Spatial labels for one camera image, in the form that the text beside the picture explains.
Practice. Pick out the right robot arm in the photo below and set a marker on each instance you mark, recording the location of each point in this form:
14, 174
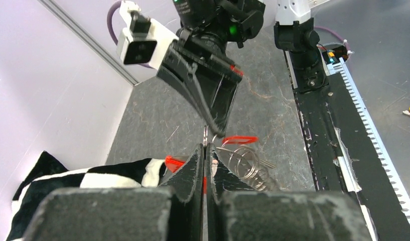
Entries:
239, 21

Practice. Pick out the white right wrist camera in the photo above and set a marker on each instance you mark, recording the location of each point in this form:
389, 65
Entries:
144, 41

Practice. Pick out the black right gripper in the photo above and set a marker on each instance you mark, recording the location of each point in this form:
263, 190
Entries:
196, 66

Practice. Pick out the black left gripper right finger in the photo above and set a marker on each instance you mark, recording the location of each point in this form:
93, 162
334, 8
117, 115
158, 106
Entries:
235, 211

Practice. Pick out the aluminium corner post right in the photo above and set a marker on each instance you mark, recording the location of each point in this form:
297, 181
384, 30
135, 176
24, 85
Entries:
81, 33

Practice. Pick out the grey slotted cable duct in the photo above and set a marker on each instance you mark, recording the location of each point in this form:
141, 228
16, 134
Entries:
373, 134

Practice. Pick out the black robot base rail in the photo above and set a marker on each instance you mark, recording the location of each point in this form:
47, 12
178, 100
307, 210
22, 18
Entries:
342, 156

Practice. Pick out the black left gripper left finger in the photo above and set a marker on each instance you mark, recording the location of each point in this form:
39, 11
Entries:
171, 211

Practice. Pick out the black white checkered pillow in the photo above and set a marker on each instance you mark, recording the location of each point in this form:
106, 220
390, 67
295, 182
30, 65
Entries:
49, 174

